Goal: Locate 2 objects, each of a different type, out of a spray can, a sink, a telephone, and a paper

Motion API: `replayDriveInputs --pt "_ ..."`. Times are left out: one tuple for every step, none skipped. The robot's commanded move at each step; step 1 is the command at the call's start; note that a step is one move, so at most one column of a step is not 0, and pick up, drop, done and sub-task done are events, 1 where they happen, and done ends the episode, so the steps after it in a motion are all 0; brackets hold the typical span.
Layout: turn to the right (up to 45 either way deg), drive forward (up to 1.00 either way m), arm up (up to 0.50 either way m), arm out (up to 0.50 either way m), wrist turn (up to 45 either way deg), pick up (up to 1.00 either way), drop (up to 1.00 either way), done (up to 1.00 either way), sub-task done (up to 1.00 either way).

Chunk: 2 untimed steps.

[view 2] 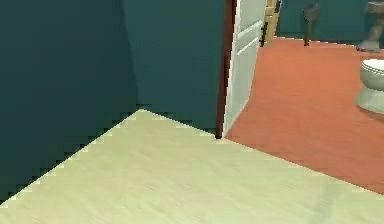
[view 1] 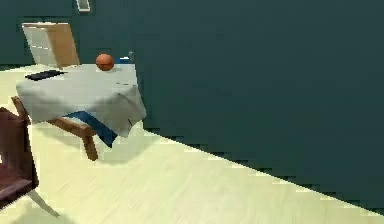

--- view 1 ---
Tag dark red chair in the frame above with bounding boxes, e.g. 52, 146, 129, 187
0, 107, 61, 218

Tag black flat device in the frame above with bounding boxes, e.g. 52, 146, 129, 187
25, 69, 67, 82

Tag white framed wall picture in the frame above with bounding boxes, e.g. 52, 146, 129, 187
75, 0, 92, 13

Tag wooden bed with grey blanket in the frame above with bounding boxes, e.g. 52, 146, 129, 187
11, 63, 148, 162

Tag orange basketball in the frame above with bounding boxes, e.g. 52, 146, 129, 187
95, 53, 115, 72

